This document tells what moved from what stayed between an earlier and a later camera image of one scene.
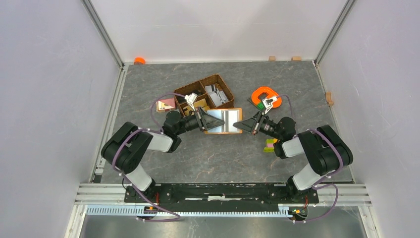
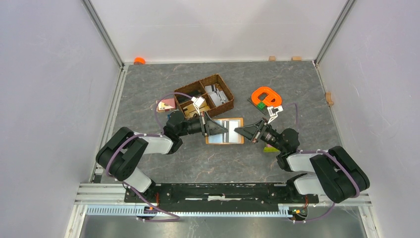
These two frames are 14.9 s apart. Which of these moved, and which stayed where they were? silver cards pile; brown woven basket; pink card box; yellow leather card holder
Moved: yellow leather card holder
Stayed: silver cards pile; brown woven basket; pink card box
